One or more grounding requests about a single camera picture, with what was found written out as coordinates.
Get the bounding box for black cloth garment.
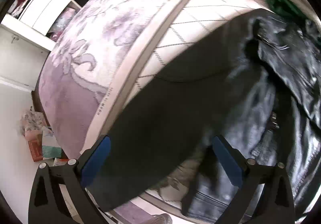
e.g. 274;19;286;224
88;10;261;211

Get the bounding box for black leather jacket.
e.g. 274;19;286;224
181;9;320;221

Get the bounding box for teal white bag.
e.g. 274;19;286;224
42;126;62;159

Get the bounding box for orange white package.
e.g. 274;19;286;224
28;140;43;162

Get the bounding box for floral paper bag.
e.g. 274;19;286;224
21;109;47;141

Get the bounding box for floral quilted bedspread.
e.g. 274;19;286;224
38;0;266;210

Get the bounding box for green folded garment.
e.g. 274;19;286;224
265;0;307;22

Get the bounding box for white shelf cabinet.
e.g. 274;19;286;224
1;0;88;90

